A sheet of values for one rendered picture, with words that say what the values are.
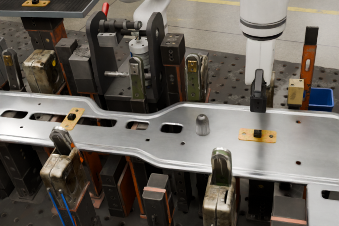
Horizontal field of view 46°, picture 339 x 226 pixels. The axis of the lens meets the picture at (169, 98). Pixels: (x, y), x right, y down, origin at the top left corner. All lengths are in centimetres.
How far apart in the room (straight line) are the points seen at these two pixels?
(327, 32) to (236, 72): 186
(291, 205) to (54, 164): 49
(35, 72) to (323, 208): 81
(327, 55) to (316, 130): 219
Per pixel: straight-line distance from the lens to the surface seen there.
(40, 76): 119
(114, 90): 119
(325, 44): 328
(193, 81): 105
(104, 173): 108
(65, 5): 128
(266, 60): 76
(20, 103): 119
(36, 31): 135
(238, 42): 326
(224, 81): 162
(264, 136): 94
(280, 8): 73
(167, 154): 91
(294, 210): 84
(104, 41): 108
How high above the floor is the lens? 164
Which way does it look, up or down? 38 degrees down
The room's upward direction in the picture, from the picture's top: 7 degrees counter-clockwise
